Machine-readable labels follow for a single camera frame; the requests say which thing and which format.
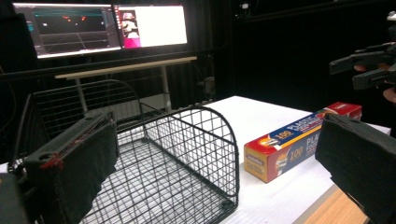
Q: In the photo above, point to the grey device on stand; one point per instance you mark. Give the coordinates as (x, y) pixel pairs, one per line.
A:
(209, 85)

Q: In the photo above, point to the light wooden desk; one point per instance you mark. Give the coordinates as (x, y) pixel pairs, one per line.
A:
(124, 67)

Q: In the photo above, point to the wide computer monitor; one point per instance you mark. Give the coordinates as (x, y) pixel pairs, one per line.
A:
(71, 29)

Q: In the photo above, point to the plastic wrap box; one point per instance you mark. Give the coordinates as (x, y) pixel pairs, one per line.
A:
(289, 149)

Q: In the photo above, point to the black curtain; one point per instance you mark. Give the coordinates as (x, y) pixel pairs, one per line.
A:
(295, 53)

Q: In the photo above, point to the small white device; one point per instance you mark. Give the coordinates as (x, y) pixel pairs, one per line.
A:
(245, 5)

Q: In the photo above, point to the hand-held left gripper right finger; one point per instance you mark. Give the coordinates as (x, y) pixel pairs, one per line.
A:
(361, 155)

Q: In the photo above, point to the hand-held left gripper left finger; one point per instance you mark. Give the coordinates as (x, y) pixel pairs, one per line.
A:
(77, 161)

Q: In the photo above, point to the computer monitor with white window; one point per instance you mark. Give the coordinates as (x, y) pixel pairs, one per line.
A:
(155, 26)

